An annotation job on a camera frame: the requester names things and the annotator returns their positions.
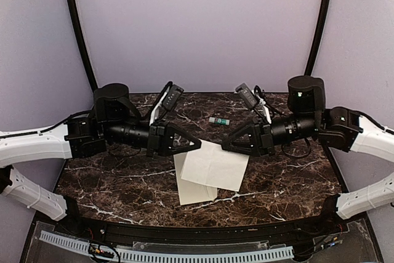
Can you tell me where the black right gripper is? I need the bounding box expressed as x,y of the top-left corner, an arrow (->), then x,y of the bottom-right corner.
221,112 -> 320,157

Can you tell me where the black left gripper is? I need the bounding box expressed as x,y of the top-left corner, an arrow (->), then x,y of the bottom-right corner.
103,118 -> 202,158

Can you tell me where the green white glue stick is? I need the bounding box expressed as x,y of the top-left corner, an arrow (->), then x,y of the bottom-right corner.
209,117 -> 230,126

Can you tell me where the white spare paper sheet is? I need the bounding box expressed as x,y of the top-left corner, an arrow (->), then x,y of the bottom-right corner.
181,140 -> 249,192

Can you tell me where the beige paper envelope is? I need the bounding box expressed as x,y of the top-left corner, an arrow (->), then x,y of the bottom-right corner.
174,153 -> 218,206

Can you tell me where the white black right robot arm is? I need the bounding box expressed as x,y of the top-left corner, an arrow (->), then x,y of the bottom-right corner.
221,76 -> 393,235

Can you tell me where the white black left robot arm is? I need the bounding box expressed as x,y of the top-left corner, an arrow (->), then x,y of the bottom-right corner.
1,82 -> 201,236

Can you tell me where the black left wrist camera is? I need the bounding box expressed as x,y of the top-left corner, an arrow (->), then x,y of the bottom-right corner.
149,81 -> 184,125

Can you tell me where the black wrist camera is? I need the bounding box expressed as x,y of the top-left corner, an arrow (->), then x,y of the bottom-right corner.
149,81 -> 184,125
235,83 -> 271,123

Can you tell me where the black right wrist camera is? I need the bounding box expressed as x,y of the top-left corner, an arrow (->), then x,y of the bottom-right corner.
235,83 -> 271,123

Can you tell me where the white slotted cable duct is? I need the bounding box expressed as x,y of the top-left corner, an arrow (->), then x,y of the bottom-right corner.
39,230 -> 294,262

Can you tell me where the black front table rail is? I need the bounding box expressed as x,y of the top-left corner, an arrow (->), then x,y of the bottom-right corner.
55,214 -> 348,246

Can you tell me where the black right frame post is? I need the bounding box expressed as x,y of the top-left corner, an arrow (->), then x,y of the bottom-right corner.
304,0 -> 330,76

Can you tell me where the black frame post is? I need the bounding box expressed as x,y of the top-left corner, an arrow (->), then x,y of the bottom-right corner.
304,0 -> 330,76
66,0 -> 98,92

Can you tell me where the black left frame post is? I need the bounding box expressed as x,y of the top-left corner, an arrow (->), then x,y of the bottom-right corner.
66,0 -> 98,92

